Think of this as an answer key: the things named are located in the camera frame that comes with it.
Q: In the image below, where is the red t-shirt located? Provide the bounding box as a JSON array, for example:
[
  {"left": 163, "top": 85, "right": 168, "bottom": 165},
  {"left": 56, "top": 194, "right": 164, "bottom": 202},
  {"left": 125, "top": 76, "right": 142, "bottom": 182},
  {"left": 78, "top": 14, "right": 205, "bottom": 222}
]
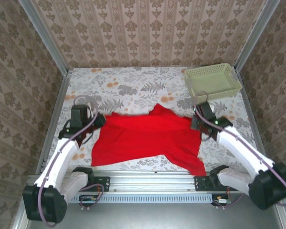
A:
[{"left": 91, "top": 103, "right": 207, "bottom": 177}]

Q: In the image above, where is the pale green plastic basket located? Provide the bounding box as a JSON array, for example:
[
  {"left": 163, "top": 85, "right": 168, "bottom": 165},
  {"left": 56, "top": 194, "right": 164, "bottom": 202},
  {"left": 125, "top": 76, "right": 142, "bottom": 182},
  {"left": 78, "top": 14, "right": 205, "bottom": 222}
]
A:
[{"left": 184, "top": 62, "right": 243, "bottom": 103}]

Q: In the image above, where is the floral table cover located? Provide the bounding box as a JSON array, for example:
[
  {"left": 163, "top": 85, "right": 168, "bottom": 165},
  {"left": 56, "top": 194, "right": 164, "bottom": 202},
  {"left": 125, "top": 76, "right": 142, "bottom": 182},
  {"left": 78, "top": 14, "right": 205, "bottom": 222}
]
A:
[{"left": 45, "top": 66, "right": 264, "bottom": 171}]

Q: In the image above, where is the grey metal panel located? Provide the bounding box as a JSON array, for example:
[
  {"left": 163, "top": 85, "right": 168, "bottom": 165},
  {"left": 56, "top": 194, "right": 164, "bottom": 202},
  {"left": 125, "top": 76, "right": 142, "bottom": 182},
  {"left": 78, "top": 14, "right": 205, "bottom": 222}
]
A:
[{"left": 26, "top": 201, "right": 286, "bottom": 229}]

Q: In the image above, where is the aluminium left table side rail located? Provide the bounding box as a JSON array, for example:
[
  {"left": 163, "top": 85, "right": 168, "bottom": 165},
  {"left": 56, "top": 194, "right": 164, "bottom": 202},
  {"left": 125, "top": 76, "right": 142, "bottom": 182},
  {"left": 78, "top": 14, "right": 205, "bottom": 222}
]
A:
[{"left": 35, "top": 70, "right": 73, "bottom": 174}]

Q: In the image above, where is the aluminium table side rail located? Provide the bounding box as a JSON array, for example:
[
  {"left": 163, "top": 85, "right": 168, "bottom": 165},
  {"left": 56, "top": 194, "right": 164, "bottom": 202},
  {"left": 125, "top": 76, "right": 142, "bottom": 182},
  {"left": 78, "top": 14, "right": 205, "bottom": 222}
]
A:
[
  {"left": 35, "top": 70, "right": 73, "bottom": 174},
  {"left": 235, "top": 70, "right": 272, "bottom": 167}
]

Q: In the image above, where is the aluminium right table side rail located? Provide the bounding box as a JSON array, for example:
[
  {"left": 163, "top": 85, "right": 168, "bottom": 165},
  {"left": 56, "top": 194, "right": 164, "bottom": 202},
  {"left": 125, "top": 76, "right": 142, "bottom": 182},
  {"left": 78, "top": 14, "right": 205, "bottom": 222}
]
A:
[{"left": 235, "top": 70, "right": 272, "bottom": 167}]

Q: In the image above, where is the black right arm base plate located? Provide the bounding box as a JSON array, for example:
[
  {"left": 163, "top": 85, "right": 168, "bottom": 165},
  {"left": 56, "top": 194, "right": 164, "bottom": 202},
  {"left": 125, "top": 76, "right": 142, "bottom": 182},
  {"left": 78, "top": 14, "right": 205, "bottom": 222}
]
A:
[{"left": 194, "top": 176, "right": 239, "bottom": 192}]

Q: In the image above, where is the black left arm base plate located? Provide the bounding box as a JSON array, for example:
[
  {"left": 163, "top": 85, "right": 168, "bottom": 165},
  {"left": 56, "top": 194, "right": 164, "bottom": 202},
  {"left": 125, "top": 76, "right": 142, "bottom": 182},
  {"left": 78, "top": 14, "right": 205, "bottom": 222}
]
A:
[{"left": 85, "top": 176, "right": 110, "bottom": 192}]

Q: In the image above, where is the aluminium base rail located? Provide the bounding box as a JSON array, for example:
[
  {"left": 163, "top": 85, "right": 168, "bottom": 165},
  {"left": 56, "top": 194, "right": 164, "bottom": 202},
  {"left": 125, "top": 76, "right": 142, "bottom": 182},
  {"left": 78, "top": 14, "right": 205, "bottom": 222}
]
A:
[{"left": 27, "top": 171, "right": 251, "bottom": 193}]

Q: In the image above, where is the grey slotted cable duct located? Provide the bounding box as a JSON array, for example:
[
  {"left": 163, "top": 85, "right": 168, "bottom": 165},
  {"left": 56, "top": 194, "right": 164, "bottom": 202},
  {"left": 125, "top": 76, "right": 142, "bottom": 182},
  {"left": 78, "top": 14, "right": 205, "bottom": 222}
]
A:
[{"left": 69, "top": 193, "right": 214, "bottom": 204}]

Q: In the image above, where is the aluminium left frame post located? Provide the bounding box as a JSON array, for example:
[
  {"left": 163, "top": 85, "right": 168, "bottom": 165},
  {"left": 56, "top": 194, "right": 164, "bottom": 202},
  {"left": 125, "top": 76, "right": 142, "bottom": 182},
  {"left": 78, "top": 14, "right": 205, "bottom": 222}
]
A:
[{"left": 18, "top": 0, "right": 70, "bottom": 74}]

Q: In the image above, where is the aluminium frame post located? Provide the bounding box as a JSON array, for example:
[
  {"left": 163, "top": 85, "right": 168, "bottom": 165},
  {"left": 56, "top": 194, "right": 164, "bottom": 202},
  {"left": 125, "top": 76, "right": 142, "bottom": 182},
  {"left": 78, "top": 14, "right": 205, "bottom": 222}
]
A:
[
  {"left": 18, "top": 0, "right": 70, "bottom": 74},
  {"left": 235, "top": 0, "right": 283, "bottom": 72}
]

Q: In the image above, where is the aluminium right frame post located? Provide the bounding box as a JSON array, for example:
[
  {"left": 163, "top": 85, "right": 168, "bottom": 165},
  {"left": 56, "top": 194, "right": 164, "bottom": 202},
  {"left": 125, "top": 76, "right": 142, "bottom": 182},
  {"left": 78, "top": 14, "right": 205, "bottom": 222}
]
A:
[{"left": 235, "top": 0, "right": 283, "bottom": 72}]

